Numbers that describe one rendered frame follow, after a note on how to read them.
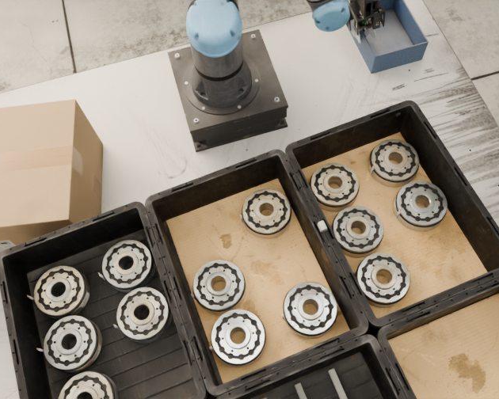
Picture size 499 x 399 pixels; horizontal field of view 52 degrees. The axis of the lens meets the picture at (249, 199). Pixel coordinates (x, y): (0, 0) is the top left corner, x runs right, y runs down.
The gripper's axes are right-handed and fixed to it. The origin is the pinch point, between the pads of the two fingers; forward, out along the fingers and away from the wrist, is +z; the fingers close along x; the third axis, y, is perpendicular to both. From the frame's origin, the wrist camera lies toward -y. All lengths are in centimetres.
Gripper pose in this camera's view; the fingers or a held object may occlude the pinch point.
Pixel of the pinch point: (360, 33)
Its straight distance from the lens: 147.7
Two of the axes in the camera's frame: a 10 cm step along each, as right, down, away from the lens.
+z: 1.9, 3.8, 9.0
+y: 2.5, 8.7, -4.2
